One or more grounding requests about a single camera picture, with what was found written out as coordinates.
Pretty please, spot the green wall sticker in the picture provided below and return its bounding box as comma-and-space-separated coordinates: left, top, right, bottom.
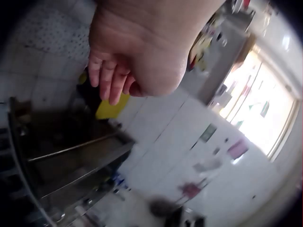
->
200, 124, 217, 143

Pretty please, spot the person's left ring finger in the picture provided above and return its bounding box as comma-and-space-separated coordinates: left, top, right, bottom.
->
99, 62, 117, 101

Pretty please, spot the person's left index finger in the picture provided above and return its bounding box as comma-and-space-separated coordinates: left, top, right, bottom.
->
123, 77, 140, 96

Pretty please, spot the person's left hand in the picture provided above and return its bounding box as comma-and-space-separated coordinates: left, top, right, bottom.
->
88, 0, 228, 106

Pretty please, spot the person's left little finger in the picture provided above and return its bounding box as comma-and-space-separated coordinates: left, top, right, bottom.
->
88, 56, 102, 88

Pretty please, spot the bright window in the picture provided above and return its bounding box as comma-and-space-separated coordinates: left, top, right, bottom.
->
219, 46, 300, 162

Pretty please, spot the steel sink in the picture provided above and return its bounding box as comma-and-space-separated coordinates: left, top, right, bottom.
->
7, 96, 136, 227

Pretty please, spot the steel wall shelf with goods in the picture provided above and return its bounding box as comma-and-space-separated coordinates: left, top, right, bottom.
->
187, 0, 257, 105

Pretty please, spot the person's left middle finger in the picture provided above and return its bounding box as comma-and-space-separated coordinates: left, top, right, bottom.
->
108, 69, 131, 106

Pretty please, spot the yellow flat board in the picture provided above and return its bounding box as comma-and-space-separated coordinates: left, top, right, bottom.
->
95, 93, 130, 120

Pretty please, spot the white dotted cloth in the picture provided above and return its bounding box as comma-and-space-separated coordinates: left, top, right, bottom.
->
13, 6, 91, 61

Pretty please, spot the purple wall hook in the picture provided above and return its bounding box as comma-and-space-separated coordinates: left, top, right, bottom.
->
179, 183, 202, 198

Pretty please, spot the pink wall hook pad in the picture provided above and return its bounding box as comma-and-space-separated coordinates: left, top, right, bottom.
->
228, 139, 249, 159

